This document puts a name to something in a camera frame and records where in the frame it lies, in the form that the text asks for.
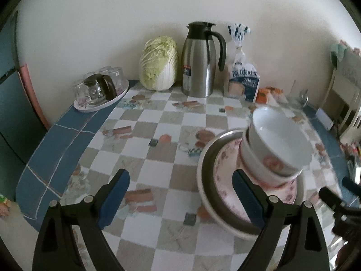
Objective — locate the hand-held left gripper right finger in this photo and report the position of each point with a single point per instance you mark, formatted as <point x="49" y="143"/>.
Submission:
<point x="248" y="200"/>

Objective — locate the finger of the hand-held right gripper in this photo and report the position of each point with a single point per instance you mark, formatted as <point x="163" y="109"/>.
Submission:
<point x="352" y="185"/>
<point x="331" y="197"/>

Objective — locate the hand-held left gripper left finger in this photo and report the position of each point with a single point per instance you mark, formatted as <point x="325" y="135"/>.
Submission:
<point x="112" y="200"/>

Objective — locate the white square bowl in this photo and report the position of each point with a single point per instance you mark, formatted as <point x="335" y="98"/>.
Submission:
<point x="262" y="176"/>

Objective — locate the round plate with floral rim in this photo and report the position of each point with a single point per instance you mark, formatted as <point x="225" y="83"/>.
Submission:
<point x="225" y="180"/>

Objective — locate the stainless steel basin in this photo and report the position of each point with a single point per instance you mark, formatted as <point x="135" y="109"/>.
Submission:
<point x="206" y="180"/>

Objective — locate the small white floral bowl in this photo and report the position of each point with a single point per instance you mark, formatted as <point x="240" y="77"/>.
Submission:
<point x="276" y="135"/>

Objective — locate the white plastic chair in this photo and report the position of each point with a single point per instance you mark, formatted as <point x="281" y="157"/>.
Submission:
<point x="351" y="124"/>

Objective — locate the checked tablecloth with blue border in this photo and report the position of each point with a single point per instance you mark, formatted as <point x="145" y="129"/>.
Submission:
<point x="158" y="158"/>

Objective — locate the white power strip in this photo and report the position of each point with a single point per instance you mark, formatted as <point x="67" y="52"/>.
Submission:
<point x="324" y="118"/>

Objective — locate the white oval tray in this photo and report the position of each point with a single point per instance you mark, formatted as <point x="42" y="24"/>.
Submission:
<point x="96" y="107"/>

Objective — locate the clear glass mug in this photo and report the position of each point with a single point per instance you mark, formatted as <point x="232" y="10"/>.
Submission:
<point x="303" y="96"/>

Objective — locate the orange snack packet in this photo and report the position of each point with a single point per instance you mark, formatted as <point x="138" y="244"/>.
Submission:
<point x="277" y="91"/>
<point x="263" y="96"/>

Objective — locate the colourful printed packet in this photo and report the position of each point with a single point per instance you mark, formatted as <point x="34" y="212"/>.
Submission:
<point x="4" y="206"/>

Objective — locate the glass teapot with dark lid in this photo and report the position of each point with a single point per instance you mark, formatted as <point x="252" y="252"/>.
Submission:
<point x="98" y="89"/>

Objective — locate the bag of sliced toast bread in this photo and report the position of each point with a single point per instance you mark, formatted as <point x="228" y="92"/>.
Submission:
<point x="244" y="84"/>

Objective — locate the teal cloth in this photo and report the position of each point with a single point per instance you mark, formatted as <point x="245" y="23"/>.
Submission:
<point x="337" y="53"/>

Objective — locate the stainless steel thermos jug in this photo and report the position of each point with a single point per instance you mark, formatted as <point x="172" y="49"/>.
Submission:
<point x="197" y="70"/>

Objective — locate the napa cabbage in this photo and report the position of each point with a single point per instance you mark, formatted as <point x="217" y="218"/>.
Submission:
<point x="158" y="65"/>

